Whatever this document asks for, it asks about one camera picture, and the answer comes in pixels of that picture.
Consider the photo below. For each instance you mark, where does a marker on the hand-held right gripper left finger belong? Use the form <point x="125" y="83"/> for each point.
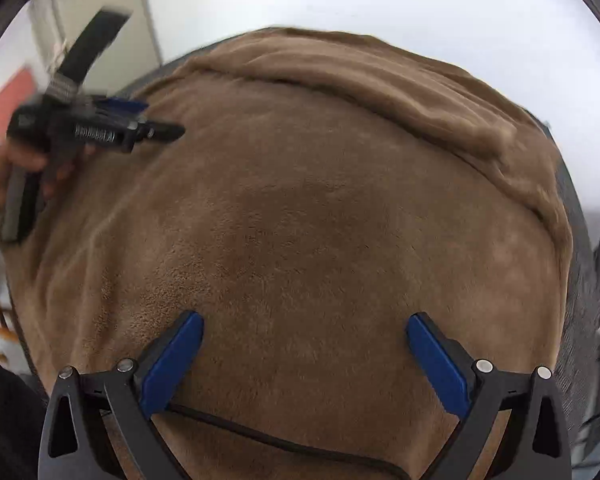
<point x="172" y="365"/>

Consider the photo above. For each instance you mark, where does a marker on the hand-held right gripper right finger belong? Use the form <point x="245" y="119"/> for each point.
<point x="437" y="365"/>

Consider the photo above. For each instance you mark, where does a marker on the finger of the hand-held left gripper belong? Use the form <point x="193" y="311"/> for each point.
<point x="160" y="132"/>
<point x="122" y="105"/>

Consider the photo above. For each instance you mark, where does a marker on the brown fleece garment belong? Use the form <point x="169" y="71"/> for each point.
<point x="305" y="210"/>

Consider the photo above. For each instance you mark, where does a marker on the person's left hand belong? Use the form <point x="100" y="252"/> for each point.
<point x="25" y="157"/>

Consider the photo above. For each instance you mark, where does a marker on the red board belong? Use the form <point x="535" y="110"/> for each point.
<point x="12" y="102"/>

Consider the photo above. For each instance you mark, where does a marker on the black patterned tablecloth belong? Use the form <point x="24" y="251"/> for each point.
<point x="585" y="310"/>

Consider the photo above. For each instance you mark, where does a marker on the person's dark clothed body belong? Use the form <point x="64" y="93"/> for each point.
<point x="5" y="425"/>

